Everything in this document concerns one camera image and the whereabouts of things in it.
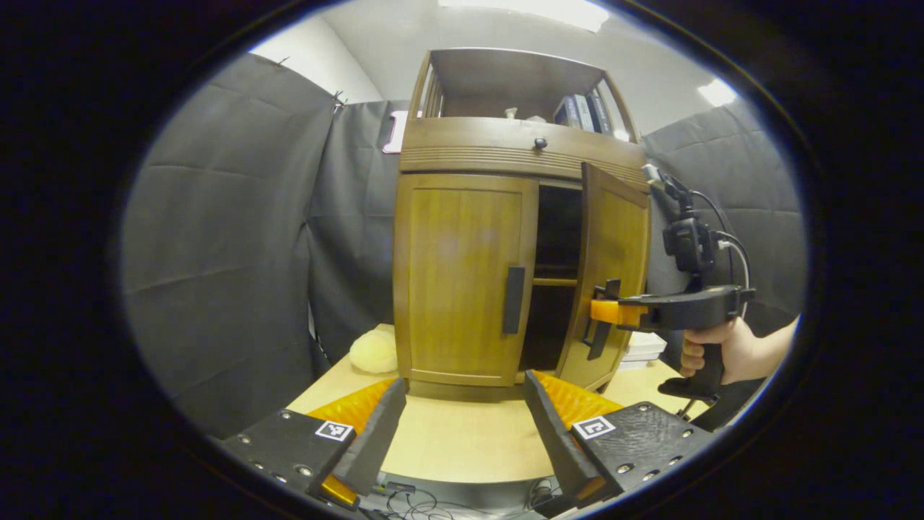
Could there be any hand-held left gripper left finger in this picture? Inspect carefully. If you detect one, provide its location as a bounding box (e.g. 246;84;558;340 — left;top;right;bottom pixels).
220;376;406;510

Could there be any tangle of black cables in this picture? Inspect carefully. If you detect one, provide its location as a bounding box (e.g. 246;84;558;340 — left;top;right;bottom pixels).
372;478;560;520

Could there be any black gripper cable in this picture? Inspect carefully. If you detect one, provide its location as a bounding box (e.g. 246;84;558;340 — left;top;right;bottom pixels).
689;189;737;284

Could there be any black backdrop cloth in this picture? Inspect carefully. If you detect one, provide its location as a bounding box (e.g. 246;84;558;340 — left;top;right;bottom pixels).
121;52;808;440

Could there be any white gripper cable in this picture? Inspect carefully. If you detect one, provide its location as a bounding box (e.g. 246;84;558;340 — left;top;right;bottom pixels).
718;238;751;316

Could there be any white paper stack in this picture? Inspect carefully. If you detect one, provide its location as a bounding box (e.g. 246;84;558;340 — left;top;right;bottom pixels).
619;332;668;371

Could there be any black door handle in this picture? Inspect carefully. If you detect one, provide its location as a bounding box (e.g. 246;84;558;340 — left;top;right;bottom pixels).
502;266;526;334
585;279;622;360

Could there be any large ceiling light panel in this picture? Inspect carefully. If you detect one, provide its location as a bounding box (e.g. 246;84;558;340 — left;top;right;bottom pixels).
438;0;611;33

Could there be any wooden shoe cabinet door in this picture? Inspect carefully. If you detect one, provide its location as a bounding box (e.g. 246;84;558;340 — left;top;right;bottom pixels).
393;173;539;387
559;162;652;391

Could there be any wooden cabinet drawer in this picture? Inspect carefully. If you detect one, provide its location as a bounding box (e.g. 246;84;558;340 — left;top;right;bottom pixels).
399;117;648;190

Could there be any small ceiling light panel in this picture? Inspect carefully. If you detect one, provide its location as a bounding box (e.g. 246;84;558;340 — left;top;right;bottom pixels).
697;78;738;108

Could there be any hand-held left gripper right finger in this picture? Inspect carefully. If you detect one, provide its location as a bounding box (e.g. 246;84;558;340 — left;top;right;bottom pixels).
523;370;717;510

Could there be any wooden double-door shoe cabinet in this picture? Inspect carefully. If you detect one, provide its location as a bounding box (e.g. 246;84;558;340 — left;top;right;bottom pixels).
392;47;653;394

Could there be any pale yellow plush toy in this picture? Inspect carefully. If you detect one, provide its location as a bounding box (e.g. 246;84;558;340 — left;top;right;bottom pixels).
349;329;399;374

